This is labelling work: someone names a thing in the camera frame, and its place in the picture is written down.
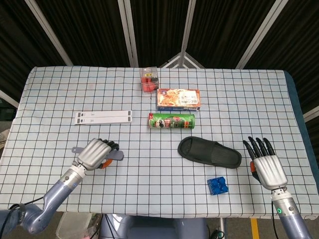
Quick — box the green Pringles can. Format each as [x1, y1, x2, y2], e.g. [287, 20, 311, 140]
[148, 113, 195, 130]

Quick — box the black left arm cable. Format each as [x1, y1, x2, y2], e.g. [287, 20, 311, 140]
[7, 196, 44, 210]

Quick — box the white table leg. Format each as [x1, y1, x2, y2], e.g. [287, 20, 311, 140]
[219, 218, 227, 239]

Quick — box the white black checkered tablecloth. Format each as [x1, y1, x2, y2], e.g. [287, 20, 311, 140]
[0, 65, 317, 220]

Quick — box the white flat strip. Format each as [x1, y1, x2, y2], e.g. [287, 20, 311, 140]
[74, 110, 133, 125]

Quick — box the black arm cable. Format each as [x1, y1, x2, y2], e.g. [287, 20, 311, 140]
[270, 201, 279, 239]
[7, 196, 44, 210]

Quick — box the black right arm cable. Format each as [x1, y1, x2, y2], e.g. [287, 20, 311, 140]
[270, 201, 279, 239]

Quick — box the grey blue robot torso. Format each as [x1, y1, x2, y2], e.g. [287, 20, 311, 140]
[99, 214, 209, 239]

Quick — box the blue toy building block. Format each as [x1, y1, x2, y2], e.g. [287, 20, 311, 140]
[206, 176, 229, 197]

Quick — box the black corrugated partition screen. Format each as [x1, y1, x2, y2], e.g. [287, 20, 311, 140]
[0, 0, 319, 120]

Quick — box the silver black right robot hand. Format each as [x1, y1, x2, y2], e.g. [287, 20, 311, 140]
[243, 136, 288, 191]

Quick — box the orange blue cracker box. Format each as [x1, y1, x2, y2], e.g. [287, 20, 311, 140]
[156, 88, 201, 112]

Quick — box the clear plastic bin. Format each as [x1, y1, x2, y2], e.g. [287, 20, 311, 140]
[56, 212, 94, 239]

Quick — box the white partition frame post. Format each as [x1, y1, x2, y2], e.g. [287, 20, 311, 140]
[180, 0, 197, 54]
[118, 0, 139, 67]
[235, 0, 285, 69]
[303, 106, 319, 122]
[0, 89, 19, 108]
[24, 0, 73, 67]

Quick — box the white metal frame stand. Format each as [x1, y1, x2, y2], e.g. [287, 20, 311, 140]
[159, 52, 205, 68]

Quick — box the black rubber slipper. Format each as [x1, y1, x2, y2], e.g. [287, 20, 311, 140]
[177, 136, 242, 169]

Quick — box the clear box with red caps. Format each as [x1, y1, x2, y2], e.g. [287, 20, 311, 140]
[139, 66, 160, 93]

